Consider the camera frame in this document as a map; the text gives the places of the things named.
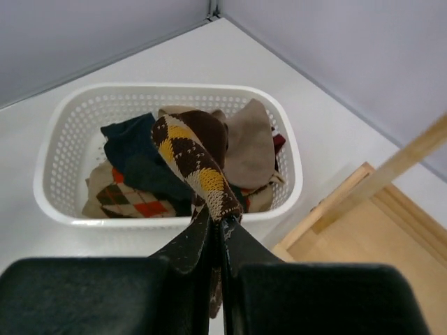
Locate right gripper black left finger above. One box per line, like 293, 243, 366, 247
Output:
1, 209, 211, 334

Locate teal patterned sock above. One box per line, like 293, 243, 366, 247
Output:
101, 113, 192, 216

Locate argyle socks in basket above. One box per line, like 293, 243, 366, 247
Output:
82, 161, 176, 218

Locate white plastic laundry basket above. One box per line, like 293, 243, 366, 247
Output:
34, 83, 303, 230

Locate wooden clothes rack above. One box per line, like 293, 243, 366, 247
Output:
272, 113, 447, 273

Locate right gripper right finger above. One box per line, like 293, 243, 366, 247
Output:
219, 218, 429, 334

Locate tan brown sock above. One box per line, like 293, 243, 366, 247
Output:
159, 99, 276, 189

